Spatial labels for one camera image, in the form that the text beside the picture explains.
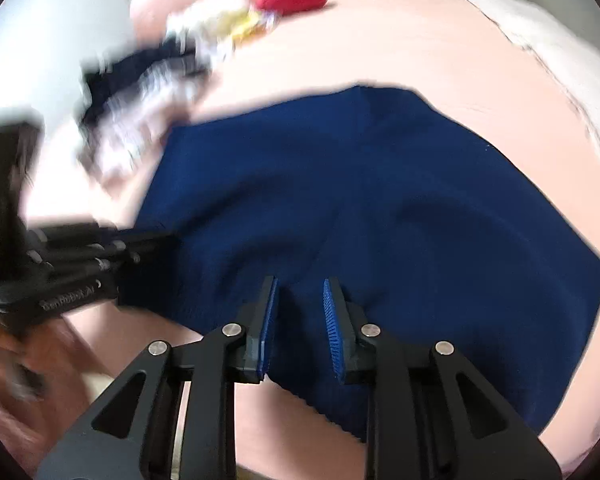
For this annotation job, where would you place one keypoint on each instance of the white plush toy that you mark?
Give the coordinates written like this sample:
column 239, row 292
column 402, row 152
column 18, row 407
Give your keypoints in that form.
column 205, row 15

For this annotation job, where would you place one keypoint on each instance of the light pink printed shirt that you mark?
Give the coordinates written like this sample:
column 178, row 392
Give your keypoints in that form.
column 125, row 155

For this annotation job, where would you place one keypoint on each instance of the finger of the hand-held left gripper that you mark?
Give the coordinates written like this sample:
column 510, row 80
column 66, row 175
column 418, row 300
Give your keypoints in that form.
column 95, row 265
column 130, row 237

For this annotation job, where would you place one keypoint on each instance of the dark navy garment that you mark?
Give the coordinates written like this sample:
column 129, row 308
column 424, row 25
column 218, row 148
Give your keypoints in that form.
column 115, row 72

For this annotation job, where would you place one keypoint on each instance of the navy shorts with white stripes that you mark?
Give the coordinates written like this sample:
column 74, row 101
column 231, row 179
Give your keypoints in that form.
column 380, row 200

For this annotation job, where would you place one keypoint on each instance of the white navy striped top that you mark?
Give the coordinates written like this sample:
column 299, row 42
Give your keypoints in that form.
column 150, row 105

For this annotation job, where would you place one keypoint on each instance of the yellow packet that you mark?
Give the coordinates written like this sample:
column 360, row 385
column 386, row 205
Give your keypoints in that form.
column 250, row 27

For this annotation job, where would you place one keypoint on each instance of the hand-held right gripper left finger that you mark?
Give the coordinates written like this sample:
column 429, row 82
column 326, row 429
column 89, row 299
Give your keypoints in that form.
column 270, row 330

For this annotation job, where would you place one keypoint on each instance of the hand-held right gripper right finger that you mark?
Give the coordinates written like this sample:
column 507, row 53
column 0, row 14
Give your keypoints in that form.
column 332, row 330

